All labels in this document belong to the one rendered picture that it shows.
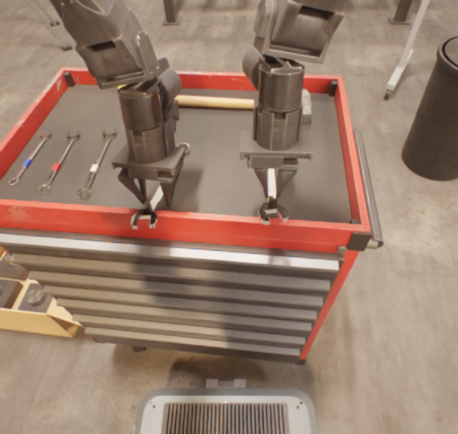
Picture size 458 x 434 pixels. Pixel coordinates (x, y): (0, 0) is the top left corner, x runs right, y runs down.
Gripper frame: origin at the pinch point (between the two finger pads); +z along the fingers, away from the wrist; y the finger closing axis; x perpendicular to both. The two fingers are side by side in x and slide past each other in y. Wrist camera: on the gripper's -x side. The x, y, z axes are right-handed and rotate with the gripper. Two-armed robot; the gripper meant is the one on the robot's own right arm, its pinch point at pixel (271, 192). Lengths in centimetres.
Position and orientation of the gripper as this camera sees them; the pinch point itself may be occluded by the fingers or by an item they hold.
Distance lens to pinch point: 55.1
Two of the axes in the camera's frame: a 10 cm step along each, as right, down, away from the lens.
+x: -0.6, 6.3, -7.8
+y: -10.0, -0.2, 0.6
